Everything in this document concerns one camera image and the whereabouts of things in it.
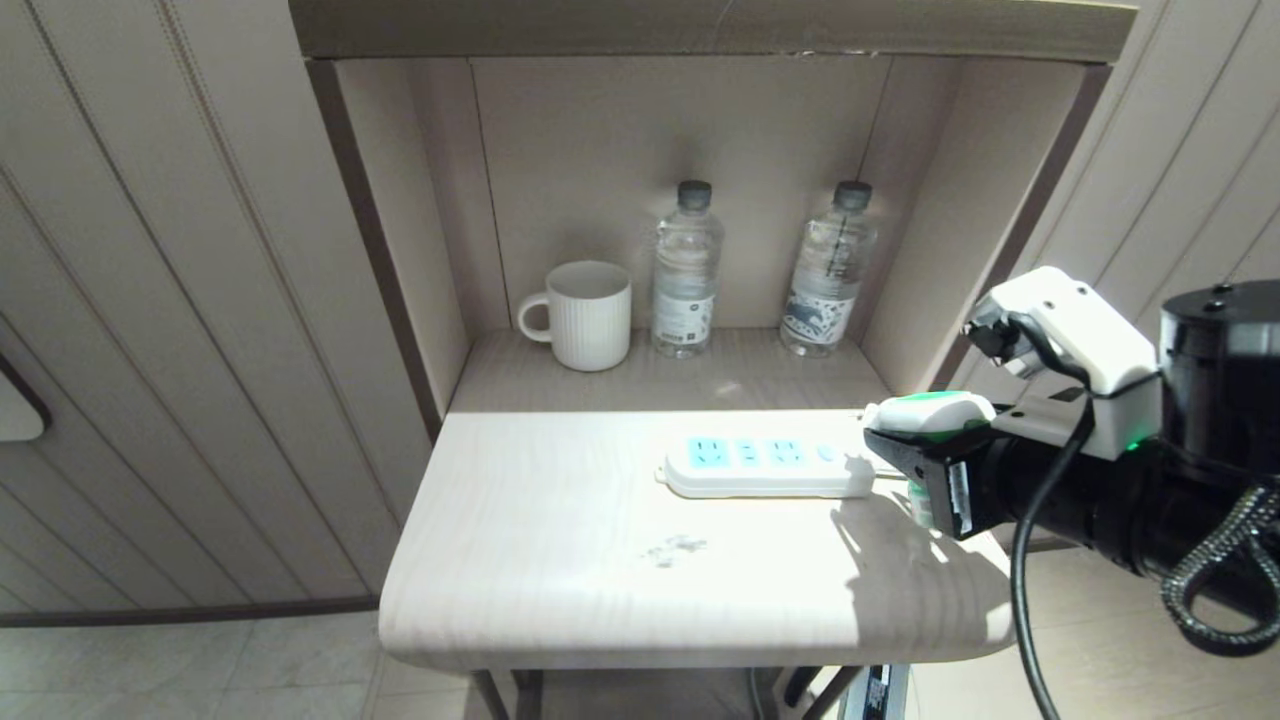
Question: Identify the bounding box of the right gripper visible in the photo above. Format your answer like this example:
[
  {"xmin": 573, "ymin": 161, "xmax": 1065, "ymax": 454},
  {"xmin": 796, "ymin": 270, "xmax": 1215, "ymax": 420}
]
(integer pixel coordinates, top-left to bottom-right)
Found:
[{"xmin": 864, "ymin": 424, "xmax": 1169, "ymax": 579}]

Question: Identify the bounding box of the white green mosquito repellent device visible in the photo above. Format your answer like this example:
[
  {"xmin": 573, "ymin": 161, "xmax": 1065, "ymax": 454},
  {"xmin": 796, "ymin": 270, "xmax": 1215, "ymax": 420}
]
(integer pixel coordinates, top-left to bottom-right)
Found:
[{"xmin": 862, "ymin": 391, "xmax": 998, "ymax": 532}]

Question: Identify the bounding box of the white power strip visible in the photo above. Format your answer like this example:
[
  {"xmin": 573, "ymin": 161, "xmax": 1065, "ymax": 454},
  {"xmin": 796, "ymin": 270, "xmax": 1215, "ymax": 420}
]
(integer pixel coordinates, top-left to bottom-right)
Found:
[{"xmin": 655, "ymin": 432, "xmax": 881, "ymax": 500}]

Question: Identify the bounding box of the clear water bottle patterned label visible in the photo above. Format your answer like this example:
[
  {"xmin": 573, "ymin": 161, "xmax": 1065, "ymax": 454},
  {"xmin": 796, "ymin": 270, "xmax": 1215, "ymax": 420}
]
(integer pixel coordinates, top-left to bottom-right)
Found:
[{"xmin": 779, "ymin": 181, "xmax": 879, "ymax": 359}]

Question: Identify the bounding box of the clear water bottle white label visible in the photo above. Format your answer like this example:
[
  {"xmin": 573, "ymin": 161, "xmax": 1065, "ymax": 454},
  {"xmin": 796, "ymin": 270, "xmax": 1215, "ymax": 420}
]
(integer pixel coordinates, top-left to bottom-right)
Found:
[{"xmin": 651, "ymin": 180, "xmax": 725, "ymax": 359}]

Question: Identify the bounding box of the light wood table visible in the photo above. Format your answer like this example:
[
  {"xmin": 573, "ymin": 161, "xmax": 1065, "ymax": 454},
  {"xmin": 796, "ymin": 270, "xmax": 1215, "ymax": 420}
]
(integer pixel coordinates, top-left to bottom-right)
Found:
[{"xmin": 378, "ymin": 408, "xmax": 1017, "ymax": 720}]

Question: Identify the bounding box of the white ribbed mug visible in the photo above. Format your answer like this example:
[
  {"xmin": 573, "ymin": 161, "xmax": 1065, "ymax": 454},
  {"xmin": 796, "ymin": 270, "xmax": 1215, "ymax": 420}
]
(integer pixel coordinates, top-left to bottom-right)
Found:
[{"xmin": 517, "ymin": 261, "xmax": 633, "ymax": 373}]

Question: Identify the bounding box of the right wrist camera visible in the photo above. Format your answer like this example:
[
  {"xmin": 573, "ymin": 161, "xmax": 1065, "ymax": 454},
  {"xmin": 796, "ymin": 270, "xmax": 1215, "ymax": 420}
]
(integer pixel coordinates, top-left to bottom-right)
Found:
[{"xmin": 962, "ymin": 265, "xmax": 1163, "ymax": 462}]

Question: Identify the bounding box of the black braided cable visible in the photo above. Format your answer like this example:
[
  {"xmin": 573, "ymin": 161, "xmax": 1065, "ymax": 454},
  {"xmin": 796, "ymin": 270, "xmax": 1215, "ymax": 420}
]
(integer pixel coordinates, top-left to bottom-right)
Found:
[{"xmin": 1160, "ymin": 484, "xmax": 1280, "ymax": 658}]

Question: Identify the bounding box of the beige wooden wall niche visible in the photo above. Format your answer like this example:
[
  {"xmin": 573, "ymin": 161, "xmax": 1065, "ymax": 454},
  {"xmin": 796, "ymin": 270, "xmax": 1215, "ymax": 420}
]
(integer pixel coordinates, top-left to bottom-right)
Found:
[{"xmin": 288, "ymin": 0, "xmax": 1141, "ymax": 441}]

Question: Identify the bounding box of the white rounded wall fixture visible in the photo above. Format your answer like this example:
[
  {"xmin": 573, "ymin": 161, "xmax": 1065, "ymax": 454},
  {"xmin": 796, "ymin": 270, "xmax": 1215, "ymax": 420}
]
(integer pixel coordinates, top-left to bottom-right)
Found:
[{"xmin": 0, "ymin": 352, "xmax": 53, "ymax": 445}]

